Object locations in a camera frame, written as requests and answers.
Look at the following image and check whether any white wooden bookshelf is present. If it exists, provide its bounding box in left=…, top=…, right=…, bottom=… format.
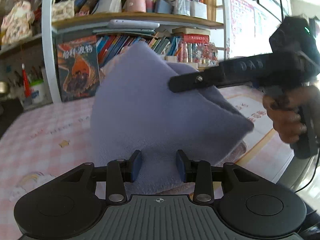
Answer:
left=0, top=0, right=225, bottom=103

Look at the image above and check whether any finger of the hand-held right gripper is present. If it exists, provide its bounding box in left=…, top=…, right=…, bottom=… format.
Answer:
left=169, top=66, right=223, bottom=93

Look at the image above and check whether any red tassel charm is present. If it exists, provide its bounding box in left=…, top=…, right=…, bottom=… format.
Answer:
left=21, top=64, right=32, bottom=98

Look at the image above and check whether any white storage box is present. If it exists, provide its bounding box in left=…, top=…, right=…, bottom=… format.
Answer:
left=190, top=0, right=208, bottom=19

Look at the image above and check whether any dragon cover book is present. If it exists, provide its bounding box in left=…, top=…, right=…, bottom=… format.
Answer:
left=56, top=35, right=100, bottom=103

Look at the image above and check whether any grey storage box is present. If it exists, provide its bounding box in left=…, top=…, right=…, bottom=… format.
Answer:
left=155, top=0, right=173, bottom=14

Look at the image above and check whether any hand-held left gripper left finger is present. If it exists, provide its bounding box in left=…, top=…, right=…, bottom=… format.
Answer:
left=60, top=150, right=143, bottom=204

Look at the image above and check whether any black cable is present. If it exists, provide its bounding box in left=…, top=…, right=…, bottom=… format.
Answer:
left=295, top=147, right=320, bottom=193

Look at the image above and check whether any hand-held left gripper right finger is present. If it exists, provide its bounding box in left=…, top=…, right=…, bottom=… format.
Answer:
left=176, top=150, right=259, bottom=204

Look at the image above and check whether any row of colourful books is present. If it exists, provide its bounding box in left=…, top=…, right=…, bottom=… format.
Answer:
left=96, top=35, right=180, bottom=65

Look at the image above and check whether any bunch of pens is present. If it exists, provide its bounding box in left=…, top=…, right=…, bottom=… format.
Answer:
left=14, top=66, right=43, bottom=83

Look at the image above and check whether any white jar with green lid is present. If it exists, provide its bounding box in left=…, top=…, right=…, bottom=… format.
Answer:
left=29, top=79, right=47, bottom=104

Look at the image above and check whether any paper doll ornament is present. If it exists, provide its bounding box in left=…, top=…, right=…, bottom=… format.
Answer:
left=1, top=1, right=34, bottom=45

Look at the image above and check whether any white tablet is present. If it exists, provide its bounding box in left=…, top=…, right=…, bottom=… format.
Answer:
left=109, top=19, right=160, bottom=30

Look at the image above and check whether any purple and pink sweater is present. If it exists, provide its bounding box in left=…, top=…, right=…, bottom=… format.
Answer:
left=90, top=41, right=255, bottom=195

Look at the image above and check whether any white quilted handbag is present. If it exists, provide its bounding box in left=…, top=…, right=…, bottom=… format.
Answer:
left=51, top=0, right=75, bottom=22

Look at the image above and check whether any wall poster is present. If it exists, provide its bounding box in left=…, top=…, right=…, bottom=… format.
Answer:
left=229, top=0, right=283, bottom=58

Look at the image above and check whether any red printed box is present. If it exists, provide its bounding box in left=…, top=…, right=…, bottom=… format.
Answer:
left=184, top=33, right=210, bottom=43

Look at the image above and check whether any person's right hand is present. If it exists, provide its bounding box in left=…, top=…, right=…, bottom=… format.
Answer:
left=262, top=85, right=319, bottom=144

